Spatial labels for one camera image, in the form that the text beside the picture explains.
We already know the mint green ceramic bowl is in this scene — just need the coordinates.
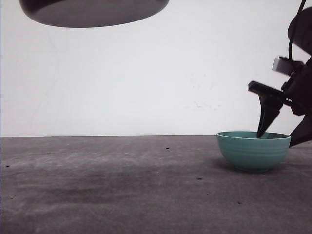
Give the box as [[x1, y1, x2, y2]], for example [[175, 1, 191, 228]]
[[216, 131, 292, 172]]

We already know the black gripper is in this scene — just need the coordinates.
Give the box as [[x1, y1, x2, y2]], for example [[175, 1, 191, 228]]
[[248, 58, 312, 147]]

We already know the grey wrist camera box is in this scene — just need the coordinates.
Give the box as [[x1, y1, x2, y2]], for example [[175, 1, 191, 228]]
[[272, 57, 304, 76]]

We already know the black frying pan mint handle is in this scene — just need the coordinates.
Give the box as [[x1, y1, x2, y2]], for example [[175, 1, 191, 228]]
[[19, 0, 169, 28]]

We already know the black camera cable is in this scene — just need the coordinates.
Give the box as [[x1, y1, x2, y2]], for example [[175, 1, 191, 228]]
[[288, 0, 308, 61]]

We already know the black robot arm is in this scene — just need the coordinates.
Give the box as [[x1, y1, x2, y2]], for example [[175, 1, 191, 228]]
[[248, 7, 312, 146]]

